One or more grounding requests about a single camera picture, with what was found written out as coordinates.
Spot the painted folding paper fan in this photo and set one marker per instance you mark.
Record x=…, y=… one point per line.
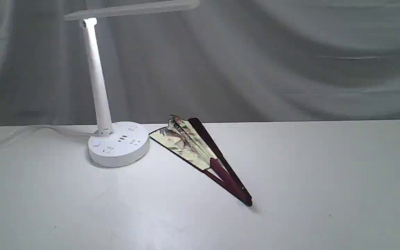
x=190, y=141

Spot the grey backdrop curtain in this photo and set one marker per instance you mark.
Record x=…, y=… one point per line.
x=224, y=61

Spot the white desk lamp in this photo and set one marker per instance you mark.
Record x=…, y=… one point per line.
x=123, y=143

